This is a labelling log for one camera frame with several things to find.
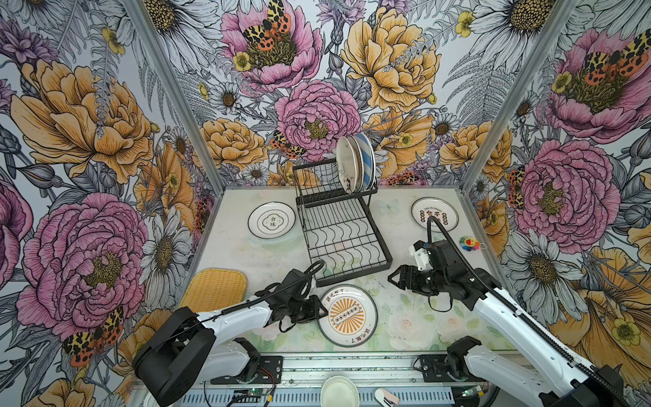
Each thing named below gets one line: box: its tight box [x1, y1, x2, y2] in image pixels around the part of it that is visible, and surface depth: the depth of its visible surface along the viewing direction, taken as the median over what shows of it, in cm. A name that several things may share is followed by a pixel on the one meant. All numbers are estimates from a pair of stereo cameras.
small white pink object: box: [374, 387, 401, 407], surface depth 70 cm
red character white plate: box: [411, 196, 460, 232], surface depth 114 cm
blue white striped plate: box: [354, 133, 377, 194], surface depth 86 cm
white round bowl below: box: [320, 374, 361, 407], surface depth 71 cm
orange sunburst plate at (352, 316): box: [317, 284, 379, 348], surface depth 85 cm
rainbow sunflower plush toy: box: [459, 235, 488, 251], surface depth 104 cm
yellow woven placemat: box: [179, 267, 248, 313], surface depth 92 cm
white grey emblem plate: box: [247, 200, 296, 240], surface depth 111 cm
